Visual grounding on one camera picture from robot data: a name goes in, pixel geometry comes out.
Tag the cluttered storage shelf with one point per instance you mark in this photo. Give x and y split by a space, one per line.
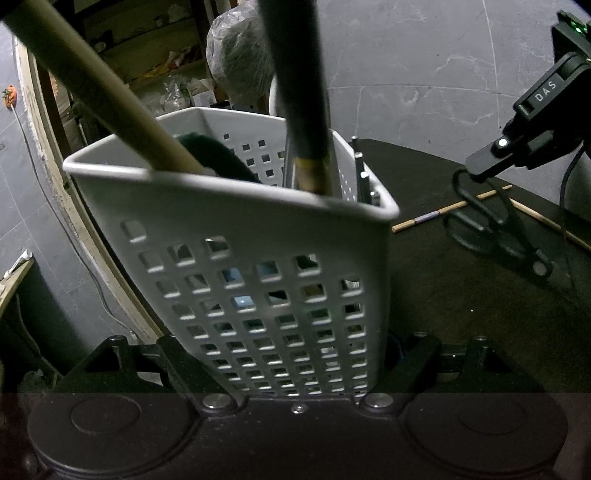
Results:
152 60

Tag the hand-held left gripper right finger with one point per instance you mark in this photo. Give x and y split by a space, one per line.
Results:
420 355

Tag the white door frame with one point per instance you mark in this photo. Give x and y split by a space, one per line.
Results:
51 184

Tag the white perforated plastic basket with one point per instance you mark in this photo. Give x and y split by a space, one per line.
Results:
231 221

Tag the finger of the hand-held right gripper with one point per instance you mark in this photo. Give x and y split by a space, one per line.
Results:
517 147

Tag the white tube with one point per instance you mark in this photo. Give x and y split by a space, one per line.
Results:
18 264

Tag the dark green kitchen scissors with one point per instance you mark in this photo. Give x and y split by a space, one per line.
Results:
498 226

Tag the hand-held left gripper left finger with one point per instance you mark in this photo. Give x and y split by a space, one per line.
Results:
184 364

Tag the wooden side shelf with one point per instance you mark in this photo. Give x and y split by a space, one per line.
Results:
14 286

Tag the clear plastic bag dark contents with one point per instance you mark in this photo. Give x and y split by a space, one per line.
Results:
240 55

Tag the orange wall hook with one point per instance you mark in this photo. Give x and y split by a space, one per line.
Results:
9 97

